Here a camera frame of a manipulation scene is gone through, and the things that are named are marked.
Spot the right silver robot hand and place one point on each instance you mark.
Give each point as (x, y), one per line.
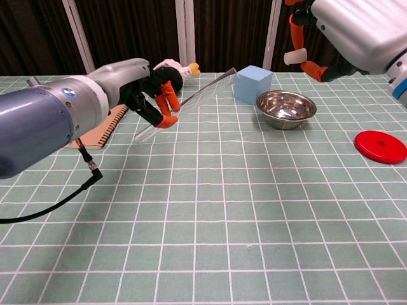
(356, 28)

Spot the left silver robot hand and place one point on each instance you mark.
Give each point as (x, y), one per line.
(127, 79)

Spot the small white rubber stopper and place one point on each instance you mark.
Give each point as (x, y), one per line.
(295, 57)

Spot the transparent glass test tube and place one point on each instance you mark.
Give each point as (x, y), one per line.
(206, 89)

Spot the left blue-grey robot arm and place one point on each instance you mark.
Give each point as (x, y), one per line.
(35, 124)

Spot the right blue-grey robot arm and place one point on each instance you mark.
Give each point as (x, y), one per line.
(400, 84)

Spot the dark brown curtain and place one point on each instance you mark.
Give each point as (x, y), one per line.
(133, 31)

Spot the white plush doll black head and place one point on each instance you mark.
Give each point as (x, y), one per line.
(187, 71)

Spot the brown spiral notebook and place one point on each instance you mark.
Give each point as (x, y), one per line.
(95, 137)

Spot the stainless steel bowl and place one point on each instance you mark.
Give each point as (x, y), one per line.
(286, 111)

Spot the light blue foam cube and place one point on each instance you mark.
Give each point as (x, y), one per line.
(251, 82)

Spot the red plastic disc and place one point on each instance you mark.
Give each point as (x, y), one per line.
(372, 147)

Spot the green checkered tablecloth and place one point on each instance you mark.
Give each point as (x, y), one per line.
(203, 222)

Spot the white frame post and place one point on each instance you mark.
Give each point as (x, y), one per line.
(272, 38)
(79, 38)
(185, 31)

